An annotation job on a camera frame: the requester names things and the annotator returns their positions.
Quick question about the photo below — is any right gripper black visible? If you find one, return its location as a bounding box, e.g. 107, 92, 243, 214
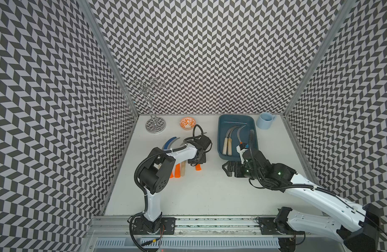
222, 160, 263, 180

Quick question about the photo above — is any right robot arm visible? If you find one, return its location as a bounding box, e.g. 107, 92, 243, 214
222, 149, 382, 252

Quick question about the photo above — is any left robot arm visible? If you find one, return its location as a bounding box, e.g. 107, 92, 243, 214
134, 134, 212, 234

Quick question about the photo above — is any dark blue storage tray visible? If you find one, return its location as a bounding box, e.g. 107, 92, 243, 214
217, 114, 257, 161

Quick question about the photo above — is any orange patterned small bowl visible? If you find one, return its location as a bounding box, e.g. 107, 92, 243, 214
179, 117, 196, 130

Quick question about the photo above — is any blue blade orange sickle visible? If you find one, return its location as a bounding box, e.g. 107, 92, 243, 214
162, 137, 179, 150

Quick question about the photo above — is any chrome mug tree stand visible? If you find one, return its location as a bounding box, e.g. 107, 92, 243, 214
125, 78, 166, 134

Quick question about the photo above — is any light blue mug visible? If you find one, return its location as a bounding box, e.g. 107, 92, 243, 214
256, 112, 276, 130

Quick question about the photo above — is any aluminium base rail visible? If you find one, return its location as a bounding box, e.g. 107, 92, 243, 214
86, 215, 339, 238

